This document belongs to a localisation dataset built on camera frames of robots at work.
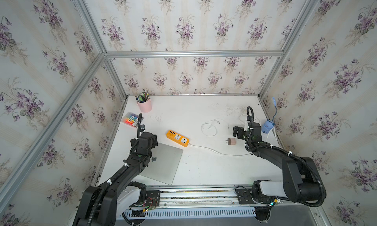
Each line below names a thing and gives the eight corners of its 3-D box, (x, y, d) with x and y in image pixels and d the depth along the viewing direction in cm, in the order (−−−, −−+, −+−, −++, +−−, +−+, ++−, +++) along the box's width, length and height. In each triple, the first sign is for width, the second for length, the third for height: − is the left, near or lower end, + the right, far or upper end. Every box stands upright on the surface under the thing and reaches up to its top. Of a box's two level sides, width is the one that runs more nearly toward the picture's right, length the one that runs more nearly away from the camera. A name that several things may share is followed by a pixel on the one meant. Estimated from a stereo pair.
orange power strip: (164, 137, 97) (164, 135, 95) (168, 131, 100) (168, 129, 98) (187, 147, 93) (187, 145, 91) (190, 141, 96) (190, 139, 94)
